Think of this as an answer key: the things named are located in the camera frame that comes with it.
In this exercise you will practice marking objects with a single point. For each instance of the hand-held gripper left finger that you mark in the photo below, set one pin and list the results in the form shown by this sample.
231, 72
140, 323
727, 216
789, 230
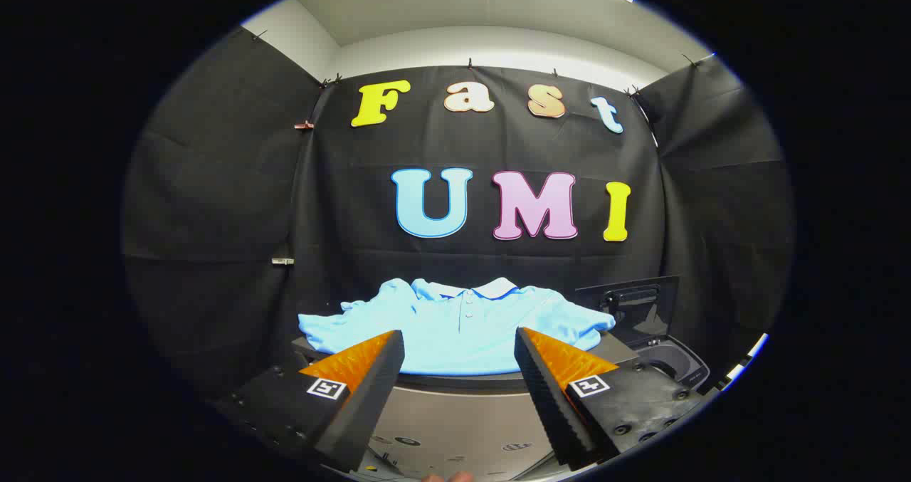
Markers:
370, 396

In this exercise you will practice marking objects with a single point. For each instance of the dark glass washing machine lid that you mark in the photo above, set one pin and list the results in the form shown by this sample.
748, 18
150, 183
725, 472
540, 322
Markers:
640, 311

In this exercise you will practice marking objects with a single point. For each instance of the light blue polo shirt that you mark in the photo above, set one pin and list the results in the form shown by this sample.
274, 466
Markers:
455, 325

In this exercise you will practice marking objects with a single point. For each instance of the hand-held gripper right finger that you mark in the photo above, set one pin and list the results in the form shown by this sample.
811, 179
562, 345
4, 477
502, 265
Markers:
544, 396

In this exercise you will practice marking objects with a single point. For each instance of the grey cabinet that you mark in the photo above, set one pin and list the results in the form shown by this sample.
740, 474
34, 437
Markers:
455, 425

